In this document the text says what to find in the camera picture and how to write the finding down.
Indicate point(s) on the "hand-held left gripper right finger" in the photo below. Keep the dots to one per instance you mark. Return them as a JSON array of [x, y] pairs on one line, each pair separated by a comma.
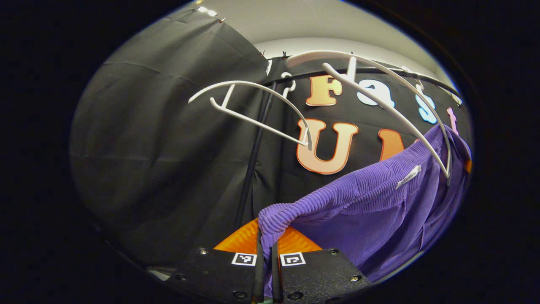
[[276, 278]]

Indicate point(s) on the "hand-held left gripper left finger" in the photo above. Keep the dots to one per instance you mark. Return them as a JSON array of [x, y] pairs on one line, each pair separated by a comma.
[[258, 278]]

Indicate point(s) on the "white plastic hanger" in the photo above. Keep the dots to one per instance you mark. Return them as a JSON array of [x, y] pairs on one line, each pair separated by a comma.
[[242, 82], [303, 57]]

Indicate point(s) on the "black clothes rack rail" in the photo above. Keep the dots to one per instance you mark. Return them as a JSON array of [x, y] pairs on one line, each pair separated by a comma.
[[254, 160]]

